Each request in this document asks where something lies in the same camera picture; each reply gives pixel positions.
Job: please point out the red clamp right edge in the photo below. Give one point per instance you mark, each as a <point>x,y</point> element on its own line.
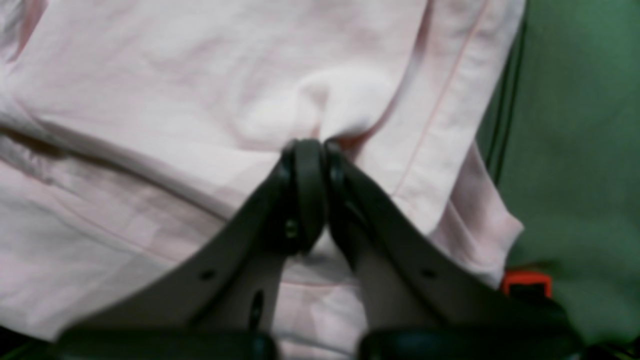
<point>520,280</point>

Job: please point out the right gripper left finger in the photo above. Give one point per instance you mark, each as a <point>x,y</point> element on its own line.
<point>220,303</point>

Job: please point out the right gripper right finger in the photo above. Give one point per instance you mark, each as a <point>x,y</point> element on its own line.
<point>419,305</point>

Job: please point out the pink printed t-shirt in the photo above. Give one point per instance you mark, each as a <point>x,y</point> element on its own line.
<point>132,130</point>

